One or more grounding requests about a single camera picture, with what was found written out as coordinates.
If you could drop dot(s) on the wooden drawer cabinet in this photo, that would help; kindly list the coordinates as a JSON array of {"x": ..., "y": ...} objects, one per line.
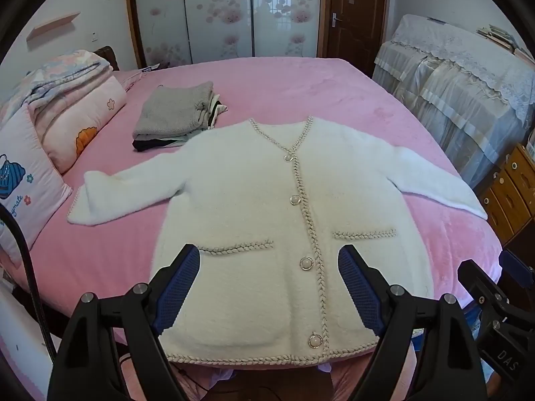
[{"x": 514, "y": 192}]

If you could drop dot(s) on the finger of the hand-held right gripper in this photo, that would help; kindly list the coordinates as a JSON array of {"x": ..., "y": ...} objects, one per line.
[
  {"x": 513, "y": 264},
  {"x": 474, "y": 275}
]

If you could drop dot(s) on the pink pillow with orange shell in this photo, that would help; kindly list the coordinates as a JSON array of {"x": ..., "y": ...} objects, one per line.
[{"x": 83, "y": 121}]

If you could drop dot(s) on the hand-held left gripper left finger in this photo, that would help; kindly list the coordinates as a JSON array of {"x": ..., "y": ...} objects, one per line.
[{"x": 179, "y": 288}]

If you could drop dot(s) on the white pillow with blue print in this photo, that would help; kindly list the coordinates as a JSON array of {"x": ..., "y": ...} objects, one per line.
[{"x": 25, "y": 163}]

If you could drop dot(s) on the lace-covered furniture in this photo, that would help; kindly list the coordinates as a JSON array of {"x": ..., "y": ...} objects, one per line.
[{"x": 439, "y": 75}]

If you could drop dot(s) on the white fuzzy braided-trim cardigan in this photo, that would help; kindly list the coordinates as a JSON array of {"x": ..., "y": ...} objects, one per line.
[{"x": 250, "y": 200}]

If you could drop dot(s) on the floral sliding-door wardrobe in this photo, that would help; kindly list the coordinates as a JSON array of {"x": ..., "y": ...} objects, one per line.
[{"x": 217, "y": 8}]

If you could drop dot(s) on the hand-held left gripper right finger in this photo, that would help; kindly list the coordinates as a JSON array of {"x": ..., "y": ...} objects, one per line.
[{"x": 359, "y": 292}]

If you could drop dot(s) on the cream folded garment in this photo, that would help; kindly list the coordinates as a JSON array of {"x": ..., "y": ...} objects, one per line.
[{"x": 215, "y": 110}]

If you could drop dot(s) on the stack of books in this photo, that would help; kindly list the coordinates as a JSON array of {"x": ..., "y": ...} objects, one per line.
[{"x": 497, "y": 35}]

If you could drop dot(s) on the pink wall shelf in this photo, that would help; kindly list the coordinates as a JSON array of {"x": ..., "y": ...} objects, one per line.
[{"x": 50, "y": 28}]

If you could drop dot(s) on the folded floral quilt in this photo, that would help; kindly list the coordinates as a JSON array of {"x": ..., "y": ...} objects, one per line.
[{"x": 62, "y": 71}]

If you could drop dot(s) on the brown wooden door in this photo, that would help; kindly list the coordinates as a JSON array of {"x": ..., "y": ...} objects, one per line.
[{"x": 359, "y": 8}]

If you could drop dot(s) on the pink plush bed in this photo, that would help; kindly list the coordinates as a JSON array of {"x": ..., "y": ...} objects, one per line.
[{"x": 334, "y": 92}]

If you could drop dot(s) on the grey folded knit sweater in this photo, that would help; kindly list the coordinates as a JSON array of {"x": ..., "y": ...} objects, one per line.
[{"x": 171, "y": 110}]

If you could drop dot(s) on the black folded garment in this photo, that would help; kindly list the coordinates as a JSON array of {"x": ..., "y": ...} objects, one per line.
[{"x": 144, "y": 145}]

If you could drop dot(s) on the dark wooden headboard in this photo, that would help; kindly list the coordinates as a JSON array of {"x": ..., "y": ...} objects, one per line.
[{"x": 108, "y": 56}]

